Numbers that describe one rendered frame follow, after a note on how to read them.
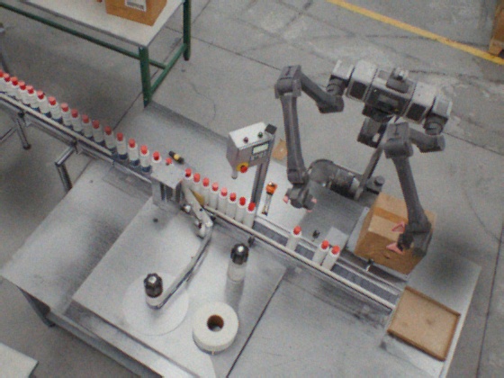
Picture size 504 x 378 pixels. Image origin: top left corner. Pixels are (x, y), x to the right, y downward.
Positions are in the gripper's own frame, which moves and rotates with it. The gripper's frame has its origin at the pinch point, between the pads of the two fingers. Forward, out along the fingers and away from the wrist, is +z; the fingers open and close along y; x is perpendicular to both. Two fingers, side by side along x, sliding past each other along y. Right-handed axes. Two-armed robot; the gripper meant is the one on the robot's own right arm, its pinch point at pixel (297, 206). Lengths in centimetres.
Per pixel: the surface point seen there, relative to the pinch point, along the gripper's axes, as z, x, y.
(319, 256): 23.1, -7.8, 18.4
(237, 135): -26.9, 5.6, -35.0
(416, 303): 38, -3, 73
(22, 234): 119, -29, -167
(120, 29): 42, 103, -159
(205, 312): 18, -58, -19
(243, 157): -19.5, 1.4, -29.5
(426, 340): 38, -20, 82
